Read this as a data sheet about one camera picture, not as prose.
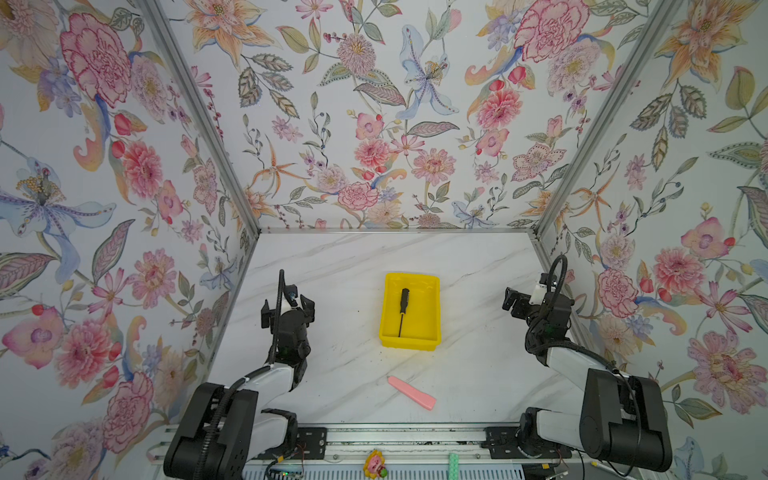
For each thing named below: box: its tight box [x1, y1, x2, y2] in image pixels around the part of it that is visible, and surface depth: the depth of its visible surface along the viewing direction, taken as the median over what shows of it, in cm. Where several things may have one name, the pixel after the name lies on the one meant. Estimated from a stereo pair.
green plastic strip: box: [448, 452, 459, 480], surface depth 72 cm
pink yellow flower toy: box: [364, 450, 389, 479], surface depth 69 cm
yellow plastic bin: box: [379, 273, 442, 351], surface depth 98 cm
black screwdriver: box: [398, 288, 410, 338], surface depth 100 cm
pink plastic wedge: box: [387, 376, 436, 411], surface depth 84 cm
